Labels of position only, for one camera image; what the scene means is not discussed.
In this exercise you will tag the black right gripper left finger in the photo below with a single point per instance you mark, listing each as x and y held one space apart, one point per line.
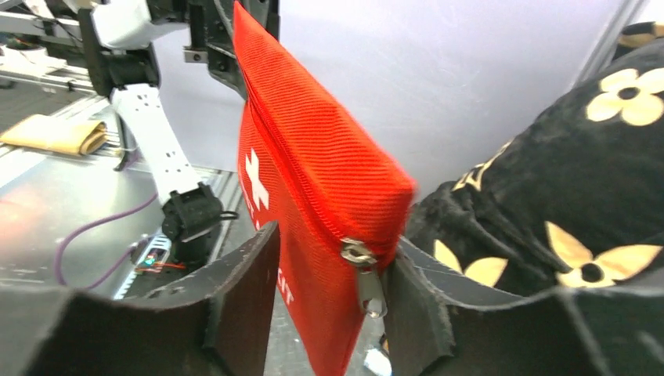
215 321

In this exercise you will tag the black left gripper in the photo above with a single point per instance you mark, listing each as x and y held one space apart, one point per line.
211 36

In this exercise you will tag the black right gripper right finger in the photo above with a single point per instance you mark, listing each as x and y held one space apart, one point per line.
442 323

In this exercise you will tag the red first aid pouch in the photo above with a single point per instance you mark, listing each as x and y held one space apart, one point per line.
339 200

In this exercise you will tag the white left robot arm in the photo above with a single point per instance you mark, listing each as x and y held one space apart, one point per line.
117 39

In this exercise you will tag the yellow folded cloth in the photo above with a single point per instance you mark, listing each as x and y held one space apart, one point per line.
49 133

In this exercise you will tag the black floral velvet cloth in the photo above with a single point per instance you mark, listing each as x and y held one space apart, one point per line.
576 199

